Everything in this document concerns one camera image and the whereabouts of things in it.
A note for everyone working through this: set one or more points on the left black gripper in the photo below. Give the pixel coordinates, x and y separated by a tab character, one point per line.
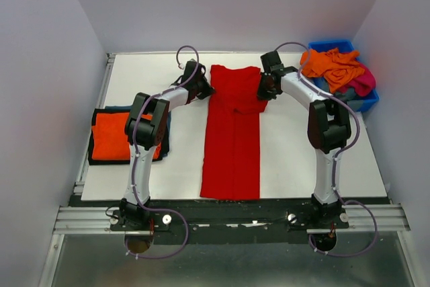
207	90

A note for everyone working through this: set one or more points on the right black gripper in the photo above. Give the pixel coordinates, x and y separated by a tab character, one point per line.
263	94

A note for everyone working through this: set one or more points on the red t shirt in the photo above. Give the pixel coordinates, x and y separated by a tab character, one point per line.
231	164

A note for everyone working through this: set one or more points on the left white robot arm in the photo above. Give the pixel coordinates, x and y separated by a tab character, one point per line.
145	129

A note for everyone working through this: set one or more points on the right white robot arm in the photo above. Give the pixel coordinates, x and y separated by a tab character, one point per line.
328	131

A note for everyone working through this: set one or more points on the folded black t shirt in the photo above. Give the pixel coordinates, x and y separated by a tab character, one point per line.
90	132

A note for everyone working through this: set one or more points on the crumpled orange t shirt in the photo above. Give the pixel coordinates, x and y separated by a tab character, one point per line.
335	67

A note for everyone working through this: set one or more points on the grey t shirt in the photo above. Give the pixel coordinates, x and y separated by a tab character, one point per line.
350	94

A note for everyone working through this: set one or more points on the blue plastic bin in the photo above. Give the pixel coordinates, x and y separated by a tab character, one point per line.
346	47

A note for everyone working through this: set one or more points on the folded teal t shirt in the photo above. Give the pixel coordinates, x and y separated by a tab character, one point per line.
127	108

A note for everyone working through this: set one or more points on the magenta t shirt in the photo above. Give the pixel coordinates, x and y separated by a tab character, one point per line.
363	84

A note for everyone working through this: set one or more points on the folded orange t shirt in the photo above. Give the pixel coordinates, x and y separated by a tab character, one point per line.
111	135

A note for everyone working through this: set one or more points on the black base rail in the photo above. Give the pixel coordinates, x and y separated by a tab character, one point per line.
213	222

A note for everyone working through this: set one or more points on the aluminium frame rail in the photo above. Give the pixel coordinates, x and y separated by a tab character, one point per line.
93	220

